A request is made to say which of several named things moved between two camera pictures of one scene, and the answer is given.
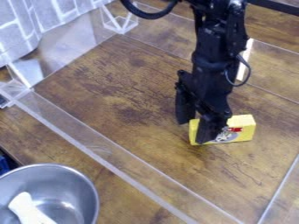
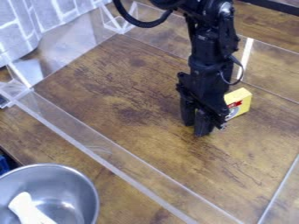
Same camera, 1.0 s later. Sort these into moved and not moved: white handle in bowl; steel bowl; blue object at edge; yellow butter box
Moved: yellow butter box
Not moved: blue object at edge; white handle in bowl; steel bowl
